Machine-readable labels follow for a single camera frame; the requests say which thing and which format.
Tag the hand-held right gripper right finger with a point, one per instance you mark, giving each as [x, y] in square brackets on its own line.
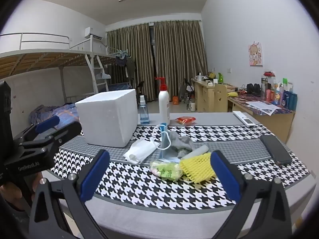
[224, 176]

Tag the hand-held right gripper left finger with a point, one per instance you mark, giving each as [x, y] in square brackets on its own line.
[96, 174]

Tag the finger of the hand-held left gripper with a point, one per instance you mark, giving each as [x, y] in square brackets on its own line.
[47, 124]
[64, 132]

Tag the yellow foam fruit net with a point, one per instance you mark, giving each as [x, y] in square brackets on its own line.
[197, 166]

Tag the white foam box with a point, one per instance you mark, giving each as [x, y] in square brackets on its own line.
[107, 119]

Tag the white face mask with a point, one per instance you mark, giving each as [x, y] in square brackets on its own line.
[139, 151]

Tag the grey sock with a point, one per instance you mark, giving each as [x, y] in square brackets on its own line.
[182, 142]

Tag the green tissue packet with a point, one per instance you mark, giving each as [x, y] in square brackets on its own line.
[167, 170]

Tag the blue face mask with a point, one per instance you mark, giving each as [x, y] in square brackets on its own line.
[165, 142]

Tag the person's left hand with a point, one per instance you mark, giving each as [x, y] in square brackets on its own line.
[12, 195]

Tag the black smartphone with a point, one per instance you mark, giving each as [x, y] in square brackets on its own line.
[275, 149]

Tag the white bunk ladder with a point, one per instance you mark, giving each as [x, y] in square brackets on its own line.
[96, 79]

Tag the white remote control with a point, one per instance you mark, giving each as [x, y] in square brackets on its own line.
[245, 119]

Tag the houndstooth table cloth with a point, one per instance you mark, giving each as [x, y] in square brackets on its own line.
[162, 196]

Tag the white metal bunk bed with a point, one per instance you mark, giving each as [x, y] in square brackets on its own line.
[49, 57]

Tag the red snack packet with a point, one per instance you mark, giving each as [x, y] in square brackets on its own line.
[185, 120]

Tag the blue plaid mattress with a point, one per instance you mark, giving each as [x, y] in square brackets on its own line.
[117, 86]

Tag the wooden desk patterned top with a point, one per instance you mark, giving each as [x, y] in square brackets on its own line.
[274, 124]

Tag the white jug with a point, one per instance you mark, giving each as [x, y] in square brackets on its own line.
[193, 107]

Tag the blue spray bottle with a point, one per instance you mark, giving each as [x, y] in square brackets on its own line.
[144, 114]

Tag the printed paper sheet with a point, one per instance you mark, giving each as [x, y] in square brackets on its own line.
[263, 107]

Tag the wooden chair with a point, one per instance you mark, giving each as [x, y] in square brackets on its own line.
[220, 97]

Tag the wooden desk with drawers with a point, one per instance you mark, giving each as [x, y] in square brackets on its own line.
[204, 97]

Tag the yellow cloth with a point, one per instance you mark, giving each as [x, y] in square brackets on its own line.
[233, 94]

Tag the black folding chair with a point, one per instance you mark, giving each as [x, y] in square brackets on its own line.
[140, 89]
[189, 87]

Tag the hanging dark clothes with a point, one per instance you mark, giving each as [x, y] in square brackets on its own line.
[125, 66]

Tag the black speakers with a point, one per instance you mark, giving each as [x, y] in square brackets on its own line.
[253, 89]

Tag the white pump bottle red cap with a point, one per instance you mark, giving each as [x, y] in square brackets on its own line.
[164, 104]

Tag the brown curtain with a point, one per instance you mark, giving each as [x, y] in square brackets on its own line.
[179, 54]
[129, 59]

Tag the row of toiletry bottles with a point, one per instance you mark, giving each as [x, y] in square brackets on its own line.
[286, 97]

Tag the white air conditioner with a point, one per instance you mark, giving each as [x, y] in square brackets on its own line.
[91, 31]

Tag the cartoon wall poster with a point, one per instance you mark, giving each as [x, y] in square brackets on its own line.
[255, 54]

